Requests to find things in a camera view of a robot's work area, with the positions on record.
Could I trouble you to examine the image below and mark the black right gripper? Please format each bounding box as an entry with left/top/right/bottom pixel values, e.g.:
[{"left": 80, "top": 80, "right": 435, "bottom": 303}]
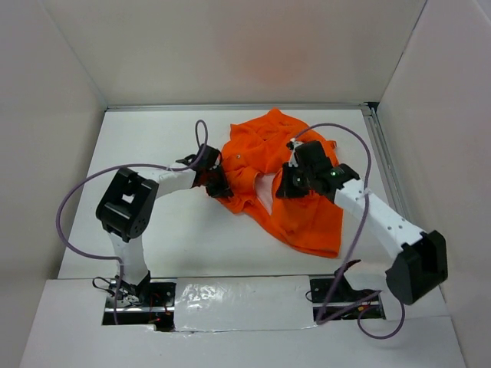
[{"left": 276, "top": 162, "right": 315, "bottom": 199}]

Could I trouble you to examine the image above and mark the orange jacket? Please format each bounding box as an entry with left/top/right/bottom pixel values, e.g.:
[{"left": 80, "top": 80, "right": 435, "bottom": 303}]
[{"left": 220, "top": 109, "right": 343, "bottom": 258}]

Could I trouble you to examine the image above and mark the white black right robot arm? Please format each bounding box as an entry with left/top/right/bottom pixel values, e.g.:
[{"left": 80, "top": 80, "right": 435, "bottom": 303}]
[{"left": 275, "top": 139, "right": 448, "bottom": 305}]

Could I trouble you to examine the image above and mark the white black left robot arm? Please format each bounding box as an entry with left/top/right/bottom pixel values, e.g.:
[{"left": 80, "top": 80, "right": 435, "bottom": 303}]
[{"left": 96, "top": 144, "right": 233, "bottom": 306}]

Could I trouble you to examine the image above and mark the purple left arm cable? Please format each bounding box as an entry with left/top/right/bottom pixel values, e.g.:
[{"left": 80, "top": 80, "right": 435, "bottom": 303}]
[{"left": 55, "top": 119, "right": 210, "bottom": 327}]

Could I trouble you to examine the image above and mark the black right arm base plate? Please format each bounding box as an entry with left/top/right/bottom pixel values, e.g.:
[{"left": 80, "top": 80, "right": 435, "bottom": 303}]
[{"left": 305, "top": 275, "right": 385, "bottom": 320}]

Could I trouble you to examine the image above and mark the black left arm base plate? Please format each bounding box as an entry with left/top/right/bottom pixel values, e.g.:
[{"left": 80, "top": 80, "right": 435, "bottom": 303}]
[{"left": 102, "top": 279, "right": 176, "bottom": 332}]

